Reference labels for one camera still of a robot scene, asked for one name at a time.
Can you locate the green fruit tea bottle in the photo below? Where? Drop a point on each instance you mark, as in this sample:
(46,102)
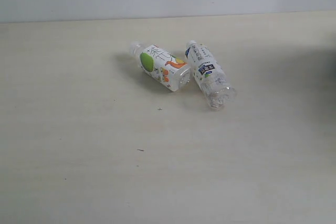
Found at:
(161,65)

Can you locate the clear blue label bottle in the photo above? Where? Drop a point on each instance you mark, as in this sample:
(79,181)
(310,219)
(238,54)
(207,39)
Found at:
(209,75)

